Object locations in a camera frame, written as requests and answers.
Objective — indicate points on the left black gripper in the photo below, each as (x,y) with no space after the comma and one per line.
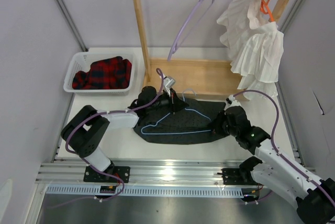
(175,104)

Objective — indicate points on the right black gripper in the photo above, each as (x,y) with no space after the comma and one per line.
(216,125)

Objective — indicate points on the dark grey dotted skirt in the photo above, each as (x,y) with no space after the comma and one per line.
(182,121)

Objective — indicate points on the light blue wire hanger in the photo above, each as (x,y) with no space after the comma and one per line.
(173,133)

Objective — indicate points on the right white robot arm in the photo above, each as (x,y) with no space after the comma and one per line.
(311,196)

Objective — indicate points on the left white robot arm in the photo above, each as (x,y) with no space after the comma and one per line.
(83,134)

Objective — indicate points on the purple plastic hanger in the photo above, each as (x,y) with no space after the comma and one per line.
(181,36)

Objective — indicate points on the wooden clothes rack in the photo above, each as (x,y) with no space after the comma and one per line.
(211,78)

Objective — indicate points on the red plaid garment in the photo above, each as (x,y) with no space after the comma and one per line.
(113,73)

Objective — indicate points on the white ruffled garment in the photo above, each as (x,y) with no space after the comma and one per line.
(255,45)

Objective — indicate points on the white plastic basket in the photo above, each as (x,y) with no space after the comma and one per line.
(82,61)

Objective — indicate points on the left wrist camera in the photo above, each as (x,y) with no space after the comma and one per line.
(168,82)

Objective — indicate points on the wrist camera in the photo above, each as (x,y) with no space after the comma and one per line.
(231,101)
(168,82)

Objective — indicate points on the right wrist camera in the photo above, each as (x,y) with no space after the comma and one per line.
(231,101)

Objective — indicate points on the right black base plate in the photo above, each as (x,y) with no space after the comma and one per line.
(235,176)

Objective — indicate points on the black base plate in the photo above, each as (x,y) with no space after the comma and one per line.
(235,176)
(123,172)

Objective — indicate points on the aluminium mounting rail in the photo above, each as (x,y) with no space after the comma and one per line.
(142,173)

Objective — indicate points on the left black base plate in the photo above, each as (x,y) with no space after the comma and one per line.
(123,172)

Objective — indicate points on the white slotted cable duct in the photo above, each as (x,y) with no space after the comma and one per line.
(159,191)

